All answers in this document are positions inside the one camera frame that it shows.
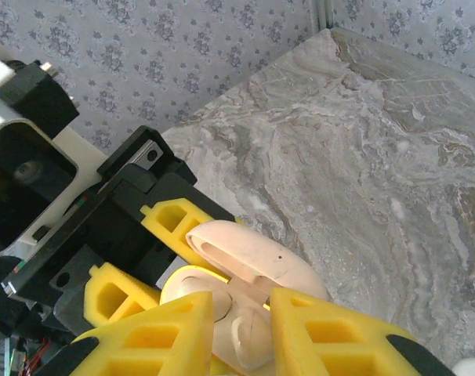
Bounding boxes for small white round disc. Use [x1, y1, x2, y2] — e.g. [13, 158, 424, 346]
[451, 357, 475, 376]

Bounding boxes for aluminium frame post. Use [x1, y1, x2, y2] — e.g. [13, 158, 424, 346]
[313, 0, 335, 31]

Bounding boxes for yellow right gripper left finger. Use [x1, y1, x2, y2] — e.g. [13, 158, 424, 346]
[37, 291, 216, 376]

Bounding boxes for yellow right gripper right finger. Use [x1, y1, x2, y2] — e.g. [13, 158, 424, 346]
[268, 287, 459, 376]

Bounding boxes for off-white earbud charging case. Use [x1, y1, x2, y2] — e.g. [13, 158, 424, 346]
[158, 219, 340, 373]

